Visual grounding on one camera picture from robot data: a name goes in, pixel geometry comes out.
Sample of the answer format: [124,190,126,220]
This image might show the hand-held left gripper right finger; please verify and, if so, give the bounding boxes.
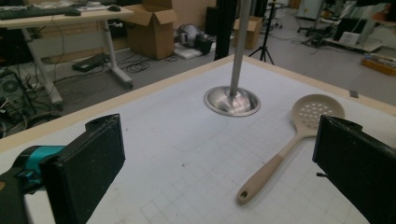
[312,114,396,224]

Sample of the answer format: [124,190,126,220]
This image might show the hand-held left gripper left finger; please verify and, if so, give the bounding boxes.
[0,113,126,224]

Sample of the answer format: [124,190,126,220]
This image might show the beige slotted spoon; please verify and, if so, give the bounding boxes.
[235,93,346,206]

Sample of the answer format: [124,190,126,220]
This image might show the computer equipment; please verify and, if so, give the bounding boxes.
[0,69,35,138]

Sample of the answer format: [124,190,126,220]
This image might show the yellow tray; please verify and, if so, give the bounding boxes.
[361,53,396,77]

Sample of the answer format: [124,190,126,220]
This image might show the black flat device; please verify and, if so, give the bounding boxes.
[71,52,110,73]

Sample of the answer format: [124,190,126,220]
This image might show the white grid mat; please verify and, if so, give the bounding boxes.
[0,60,396,224]

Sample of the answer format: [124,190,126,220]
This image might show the metal pole stand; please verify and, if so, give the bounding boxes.
[204,0,262,118]

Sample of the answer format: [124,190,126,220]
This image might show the white desk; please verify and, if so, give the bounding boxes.
[0,4,135,106]

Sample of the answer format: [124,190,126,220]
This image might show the open cardboard box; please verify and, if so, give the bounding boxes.
[120,0,179,61]

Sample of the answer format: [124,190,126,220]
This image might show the white flat box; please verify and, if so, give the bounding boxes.
[174,41,216,61]

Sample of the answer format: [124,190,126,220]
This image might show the black tripod stand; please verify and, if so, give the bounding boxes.
[247,0,289,65]

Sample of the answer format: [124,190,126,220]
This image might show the black keyboard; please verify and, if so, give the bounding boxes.
[0,6,82,21]

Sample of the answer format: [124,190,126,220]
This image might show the grey helmet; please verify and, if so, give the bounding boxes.
[176,23,205,49]

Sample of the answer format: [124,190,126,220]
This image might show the small cardboard box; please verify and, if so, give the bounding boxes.
[233,16,264,50]

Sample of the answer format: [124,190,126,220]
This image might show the black pillar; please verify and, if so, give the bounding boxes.
[214,0,239,62]

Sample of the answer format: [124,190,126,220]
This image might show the black cables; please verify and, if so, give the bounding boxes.
[116,50,153,75]

